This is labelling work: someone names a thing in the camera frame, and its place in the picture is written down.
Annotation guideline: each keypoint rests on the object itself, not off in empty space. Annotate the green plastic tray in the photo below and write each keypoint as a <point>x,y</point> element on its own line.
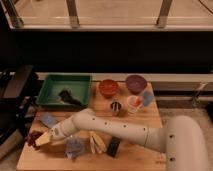
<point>56,88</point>

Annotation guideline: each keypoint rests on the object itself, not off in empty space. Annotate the black equipment at left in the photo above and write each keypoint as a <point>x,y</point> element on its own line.
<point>17,92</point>

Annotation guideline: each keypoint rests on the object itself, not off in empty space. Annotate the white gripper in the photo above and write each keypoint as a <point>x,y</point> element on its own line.
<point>58,132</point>

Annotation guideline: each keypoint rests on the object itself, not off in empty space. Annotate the blue cloth near glass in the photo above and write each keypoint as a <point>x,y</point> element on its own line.
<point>147,98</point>

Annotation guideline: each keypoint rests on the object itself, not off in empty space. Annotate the purple bowl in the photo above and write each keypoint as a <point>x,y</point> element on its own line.
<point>135,83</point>

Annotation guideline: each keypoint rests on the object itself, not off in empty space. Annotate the dark object in tray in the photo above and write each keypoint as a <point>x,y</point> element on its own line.
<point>66,97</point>

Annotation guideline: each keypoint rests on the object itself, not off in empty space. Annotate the crumpled blue cloth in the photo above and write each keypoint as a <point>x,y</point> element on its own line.
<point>74,147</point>

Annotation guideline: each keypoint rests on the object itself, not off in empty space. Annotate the wooden utensils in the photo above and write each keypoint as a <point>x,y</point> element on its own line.
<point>97,145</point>

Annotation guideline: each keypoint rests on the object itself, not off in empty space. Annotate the red bowl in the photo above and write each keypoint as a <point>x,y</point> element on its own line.
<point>108,88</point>

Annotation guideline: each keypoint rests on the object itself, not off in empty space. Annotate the blue sponge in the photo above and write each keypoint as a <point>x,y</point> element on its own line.
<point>48,120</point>

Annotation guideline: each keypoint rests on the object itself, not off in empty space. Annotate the wooden board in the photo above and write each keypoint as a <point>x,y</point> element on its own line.
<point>129,157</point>

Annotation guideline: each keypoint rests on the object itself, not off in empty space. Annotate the bunch of red grapes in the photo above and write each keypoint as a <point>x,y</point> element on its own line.
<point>32,137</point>

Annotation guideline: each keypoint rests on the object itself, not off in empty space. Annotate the black rectangular block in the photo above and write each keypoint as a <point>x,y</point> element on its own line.
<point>113,146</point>

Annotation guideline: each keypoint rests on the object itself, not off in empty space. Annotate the small metal cup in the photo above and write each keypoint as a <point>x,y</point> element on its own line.
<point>116,108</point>

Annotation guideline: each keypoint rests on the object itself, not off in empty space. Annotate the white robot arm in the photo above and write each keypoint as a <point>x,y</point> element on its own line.
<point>181,139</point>

